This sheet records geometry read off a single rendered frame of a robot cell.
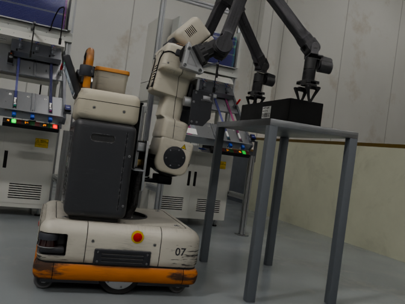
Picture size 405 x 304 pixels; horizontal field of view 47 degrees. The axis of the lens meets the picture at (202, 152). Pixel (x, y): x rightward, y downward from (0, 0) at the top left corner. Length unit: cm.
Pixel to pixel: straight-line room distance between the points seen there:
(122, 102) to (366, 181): 268
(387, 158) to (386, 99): 492
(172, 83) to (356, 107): 644
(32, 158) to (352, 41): 617
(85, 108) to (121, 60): 452
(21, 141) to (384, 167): 279
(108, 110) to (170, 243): 60
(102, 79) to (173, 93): 33
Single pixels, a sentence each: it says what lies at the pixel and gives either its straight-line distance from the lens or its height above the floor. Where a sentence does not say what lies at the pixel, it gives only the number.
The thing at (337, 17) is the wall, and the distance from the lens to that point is 827.
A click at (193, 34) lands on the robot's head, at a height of 115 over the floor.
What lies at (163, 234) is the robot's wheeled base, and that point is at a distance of 195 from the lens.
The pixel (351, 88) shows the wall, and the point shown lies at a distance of 831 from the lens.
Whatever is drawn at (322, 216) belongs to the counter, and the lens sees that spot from 454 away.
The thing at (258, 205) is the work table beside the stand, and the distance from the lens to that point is 202.
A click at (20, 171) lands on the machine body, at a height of 32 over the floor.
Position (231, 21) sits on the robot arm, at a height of 121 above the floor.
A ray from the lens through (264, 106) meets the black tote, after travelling 237.
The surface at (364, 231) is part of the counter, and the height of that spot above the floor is 14.
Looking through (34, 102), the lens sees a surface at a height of 80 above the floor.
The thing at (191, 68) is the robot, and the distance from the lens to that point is 202.
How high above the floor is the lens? 62
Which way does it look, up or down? level
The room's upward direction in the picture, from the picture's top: 8 degrees clockwise
